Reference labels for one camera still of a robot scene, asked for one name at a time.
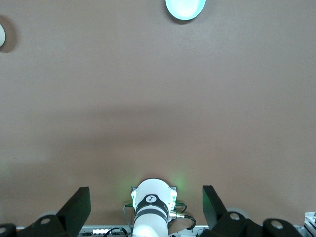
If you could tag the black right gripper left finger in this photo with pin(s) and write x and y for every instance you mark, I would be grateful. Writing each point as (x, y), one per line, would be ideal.
(74, 209)

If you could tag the white bowl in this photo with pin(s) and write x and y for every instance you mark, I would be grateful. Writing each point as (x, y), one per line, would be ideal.
(2, 34)

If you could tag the aluminium frame strut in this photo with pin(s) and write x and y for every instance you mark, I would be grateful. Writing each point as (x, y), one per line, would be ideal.
(311, 224)

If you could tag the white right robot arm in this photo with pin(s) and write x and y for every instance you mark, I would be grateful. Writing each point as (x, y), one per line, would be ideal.
(153, 212)

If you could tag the white power strip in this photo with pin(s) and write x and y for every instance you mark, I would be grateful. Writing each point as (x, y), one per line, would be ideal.
(100, 231)

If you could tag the blue bowl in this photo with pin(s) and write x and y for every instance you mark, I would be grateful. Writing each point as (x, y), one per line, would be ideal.
(185, 8)

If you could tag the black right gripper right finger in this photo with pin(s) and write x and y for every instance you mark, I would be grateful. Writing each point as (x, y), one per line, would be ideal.
(214, 209)

